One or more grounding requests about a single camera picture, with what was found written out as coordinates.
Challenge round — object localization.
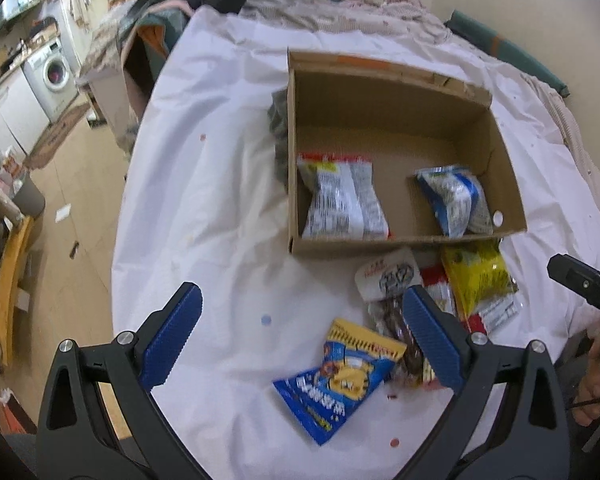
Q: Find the blue yellow snack packet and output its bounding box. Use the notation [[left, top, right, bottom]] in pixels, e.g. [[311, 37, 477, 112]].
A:
[[272, 317, 408, 447]]

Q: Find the green folded mat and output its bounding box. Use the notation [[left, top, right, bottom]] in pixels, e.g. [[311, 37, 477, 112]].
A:
[[445, 9, 571, 98]]

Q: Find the person's right hand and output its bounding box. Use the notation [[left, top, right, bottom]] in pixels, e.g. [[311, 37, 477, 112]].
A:
[[572, 329, 600, 427]]

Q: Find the patterned floor rug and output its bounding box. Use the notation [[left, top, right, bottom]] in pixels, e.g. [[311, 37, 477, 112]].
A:
[[25, 102, 91, 171]]

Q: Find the white printed snack packet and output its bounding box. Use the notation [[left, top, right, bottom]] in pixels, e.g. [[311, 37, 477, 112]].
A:
[[355, 247, 423, 303]]

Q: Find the grey trash bin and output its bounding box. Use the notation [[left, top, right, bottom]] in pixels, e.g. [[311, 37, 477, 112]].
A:
[[12, 175, 46, 216]]

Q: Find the brown cardboard box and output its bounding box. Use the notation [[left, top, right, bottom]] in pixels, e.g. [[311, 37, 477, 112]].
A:
[[286, 49, 528, 259]]

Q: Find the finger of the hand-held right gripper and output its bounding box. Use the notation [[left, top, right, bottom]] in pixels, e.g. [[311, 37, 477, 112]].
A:
[[547, 254, 600, 326]]

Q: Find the yellow wooden chair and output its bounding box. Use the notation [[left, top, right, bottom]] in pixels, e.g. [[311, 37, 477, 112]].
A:
[[0, 175, 36, 371]]

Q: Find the long red white snack packet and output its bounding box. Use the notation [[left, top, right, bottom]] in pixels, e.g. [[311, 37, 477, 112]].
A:
[[420, 265, 523, 336]]

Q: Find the white bed sheet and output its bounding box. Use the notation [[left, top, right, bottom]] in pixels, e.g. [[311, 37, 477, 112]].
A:
[[111, 7, 600, 480]]

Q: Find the patterned cloth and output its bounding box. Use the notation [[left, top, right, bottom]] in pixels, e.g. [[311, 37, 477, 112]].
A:
[[77, 7, 146, 86]]

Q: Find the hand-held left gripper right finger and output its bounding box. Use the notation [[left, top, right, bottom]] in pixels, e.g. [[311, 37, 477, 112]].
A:
[[395, 285, 573, 480]]

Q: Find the blue white snack packet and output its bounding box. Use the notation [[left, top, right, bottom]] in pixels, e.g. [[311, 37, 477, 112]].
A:
[[414, 164, 496, 239]]

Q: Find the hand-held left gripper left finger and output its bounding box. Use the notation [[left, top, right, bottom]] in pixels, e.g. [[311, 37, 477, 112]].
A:
[[35, 281, 216, 480]]

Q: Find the silver red-topped snack packet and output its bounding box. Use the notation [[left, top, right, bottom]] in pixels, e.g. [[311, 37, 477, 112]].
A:
[[296, 152, 391, 241]]

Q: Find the hanging towel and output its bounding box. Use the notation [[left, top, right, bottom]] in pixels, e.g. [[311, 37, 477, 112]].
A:
[[67, 0, 91, 26]]

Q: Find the brown white snack packet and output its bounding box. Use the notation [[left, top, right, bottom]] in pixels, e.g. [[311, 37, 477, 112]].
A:
[[367, 297, 436, 391]]

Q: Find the white cabinet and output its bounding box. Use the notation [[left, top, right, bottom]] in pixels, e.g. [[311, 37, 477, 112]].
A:
[[0, 67, 51, 156]]

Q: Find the white washing machine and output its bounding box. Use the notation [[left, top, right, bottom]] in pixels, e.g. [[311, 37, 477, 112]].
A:
[[22, 40, 78, 123]]

